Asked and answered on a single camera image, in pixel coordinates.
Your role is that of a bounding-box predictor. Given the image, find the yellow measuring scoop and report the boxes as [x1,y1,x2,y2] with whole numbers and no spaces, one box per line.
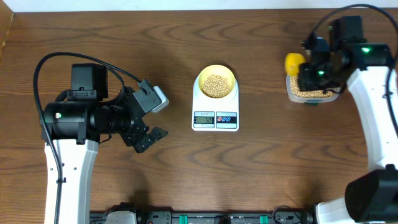
[285,53,306,77]

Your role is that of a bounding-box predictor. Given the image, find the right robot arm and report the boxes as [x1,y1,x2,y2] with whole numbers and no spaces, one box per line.
[298,16,397,223]

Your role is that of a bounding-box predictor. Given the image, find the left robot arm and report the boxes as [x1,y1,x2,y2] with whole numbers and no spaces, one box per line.
[42,63,169,223]

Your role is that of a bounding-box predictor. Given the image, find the white digital kitchen scale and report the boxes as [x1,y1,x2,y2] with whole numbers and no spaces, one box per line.
[192,72,239,132]

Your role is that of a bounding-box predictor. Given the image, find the soybeans in yellow bowl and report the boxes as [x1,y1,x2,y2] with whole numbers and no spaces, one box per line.
[202,75,233,98]

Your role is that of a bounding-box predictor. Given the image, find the yellow plastic bowl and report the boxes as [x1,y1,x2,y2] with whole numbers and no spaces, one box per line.
[198,65,236,98]

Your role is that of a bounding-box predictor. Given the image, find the pile of soybeans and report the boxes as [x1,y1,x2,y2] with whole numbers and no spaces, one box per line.
[289,77,335,98]

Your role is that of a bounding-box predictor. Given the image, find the clear plastic container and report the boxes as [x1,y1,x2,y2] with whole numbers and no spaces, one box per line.
[286,75,338,103]

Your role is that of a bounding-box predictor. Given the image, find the left black cable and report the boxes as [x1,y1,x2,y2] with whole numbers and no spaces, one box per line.
[32,51,144,224]

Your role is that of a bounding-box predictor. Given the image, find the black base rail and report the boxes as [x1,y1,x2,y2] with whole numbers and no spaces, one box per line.
[88,202,317,224]

